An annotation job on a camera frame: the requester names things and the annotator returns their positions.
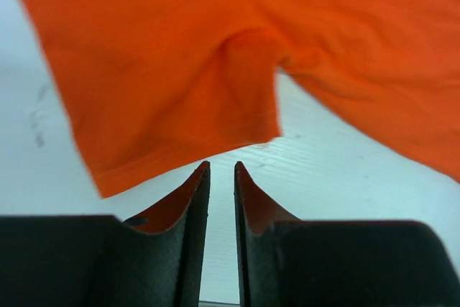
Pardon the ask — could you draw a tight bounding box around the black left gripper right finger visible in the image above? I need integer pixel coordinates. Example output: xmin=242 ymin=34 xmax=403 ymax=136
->
xmin=234 ymin=162 xmax=459 ymax=306

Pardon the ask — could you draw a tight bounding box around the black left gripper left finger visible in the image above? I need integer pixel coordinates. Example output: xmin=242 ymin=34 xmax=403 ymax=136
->
xmin=1 ymin=162 xmax=211 ymax=306

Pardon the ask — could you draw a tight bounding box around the orange t shirt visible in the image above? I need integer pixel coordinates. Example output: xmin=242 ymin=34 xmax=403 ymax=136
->
xmin=23 ymin=0 xmax=459 ymax=197

